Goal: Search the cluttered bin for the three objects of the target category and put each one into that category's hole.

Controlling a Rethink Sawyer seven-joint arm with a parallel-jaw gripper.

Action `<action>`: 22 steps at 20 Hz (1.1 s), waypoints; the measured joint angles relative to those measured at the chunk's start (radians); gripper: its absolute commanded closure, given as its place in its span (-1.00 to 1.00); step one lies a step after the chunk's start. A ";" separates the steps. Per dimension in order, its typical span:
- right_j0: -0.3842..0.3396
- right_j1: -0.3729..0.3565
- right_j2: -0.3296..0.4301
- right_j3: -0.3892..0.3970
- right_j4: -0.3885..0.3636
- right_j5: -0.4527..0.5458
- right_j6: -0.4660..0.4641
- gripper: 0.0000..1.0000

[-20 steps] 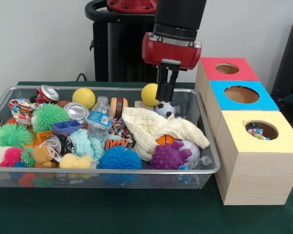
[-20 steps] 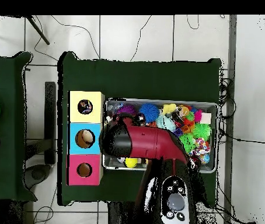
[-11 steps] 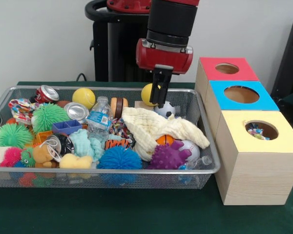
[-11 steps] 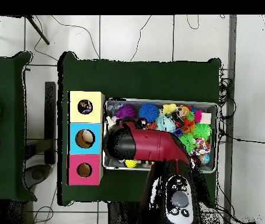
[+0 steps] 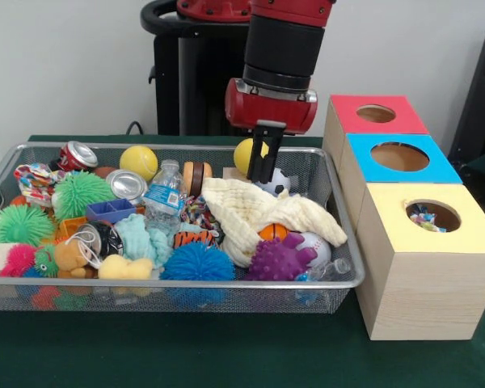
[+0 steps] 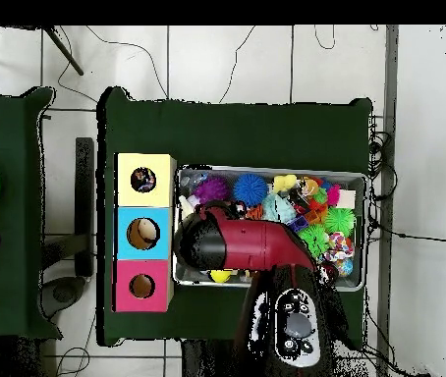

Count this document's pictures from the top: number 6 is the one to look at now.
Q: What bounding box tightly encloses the multicoloured patterned cloth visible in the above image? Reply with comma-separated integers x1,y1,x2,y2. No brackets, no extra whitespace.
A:
131,167,157,193
322,231,356,263

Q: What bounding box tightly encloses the wooden box with three holes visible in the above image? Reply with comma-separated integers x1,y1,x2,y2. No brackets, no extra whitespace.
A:
112,151,178,314

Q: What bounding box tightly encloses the clear mesh bin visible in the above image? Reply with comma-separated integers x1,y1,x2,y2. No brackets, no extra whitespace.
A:
172,164,367,293

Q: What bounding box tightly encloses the blue spiky ball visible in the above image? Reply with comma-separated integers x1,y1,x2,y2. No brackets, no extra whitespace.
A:
232,173,269,208

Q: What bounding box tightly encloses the purple spiky toy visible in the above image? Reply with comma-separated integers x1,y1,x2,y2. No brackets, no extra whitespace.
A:
193,176,231,204

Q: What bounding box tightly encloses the cream waffle cloth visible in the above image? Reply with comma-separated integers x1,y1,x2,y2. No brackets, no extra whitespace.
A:
178,194,201,216

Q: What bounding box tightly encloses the smooth yellow ball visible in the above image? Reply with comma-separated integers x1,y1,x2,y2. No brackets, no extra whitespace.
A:
209,269,233,284

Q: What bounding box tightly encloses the dark green tablecloth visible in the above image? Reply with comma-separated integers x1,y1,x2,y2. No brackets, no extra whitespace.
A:
96,86,373,349

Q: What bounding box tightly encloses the green spiky ball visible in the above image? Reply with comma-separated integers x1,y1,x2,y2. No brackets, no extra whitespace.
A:
322,206,357,238
297,224,331,259

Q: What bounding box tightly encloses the red drink can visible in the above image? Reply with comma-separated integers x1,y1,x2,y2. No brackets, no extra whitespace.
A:
318,260,340,285

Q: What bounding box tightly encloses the dark grey rounded floor object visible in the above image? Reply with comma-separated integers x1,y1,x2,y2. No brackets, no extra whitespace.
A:
39,275,88,319

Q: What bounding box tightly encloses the long black tripod leg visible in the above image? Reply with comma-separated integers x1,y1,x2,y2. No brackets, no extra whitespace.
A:
43,26,84,77

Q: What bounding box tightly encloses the dark green side-table cloth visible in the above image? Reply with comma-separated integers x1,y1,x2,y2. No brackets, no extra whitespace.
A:
0,86,63,341

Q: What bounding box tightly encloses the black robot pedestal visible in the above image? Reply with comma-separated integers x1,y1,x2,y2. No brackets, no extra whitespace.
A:
181,339,248,377

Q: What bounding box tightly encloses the black floor cable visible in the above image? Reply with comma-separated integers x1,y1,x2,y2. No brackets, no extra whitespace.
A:
367,217,446,244

